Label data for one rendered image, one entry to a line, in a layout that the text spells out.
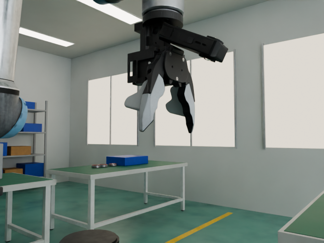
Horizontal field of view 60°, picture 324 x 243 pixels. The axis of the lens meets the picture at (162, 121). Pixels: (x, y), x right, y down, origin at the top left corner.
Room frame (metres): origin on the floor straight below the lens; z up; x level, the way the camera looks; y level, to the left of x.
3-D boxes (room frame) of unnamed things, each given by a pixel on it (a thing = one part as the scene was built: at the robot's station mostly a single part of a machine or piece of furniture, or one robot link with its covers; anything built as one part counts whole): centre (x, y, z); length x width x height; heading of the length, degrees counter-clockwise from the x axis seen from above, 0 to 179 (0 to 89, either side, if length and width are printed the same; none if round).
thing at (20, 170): (6.05, 3.25, 0.39); 0.40 x 0.36 x 0.21; 51
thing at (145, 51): (0.49, 0.00, 1.29); 0.09 x 0.08 x 0.12; 54
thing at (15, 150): (6.15, 3.16, 0.87); 0.42 x 0.40 x 0.19; 141
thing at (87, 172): (4.05, 0.53, 0.38); 1.90 x 0.90 x 0.75; 142
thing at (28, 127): (6.32, 3.02, 1.37); 0.42 x 0.42 x 0.19; 53
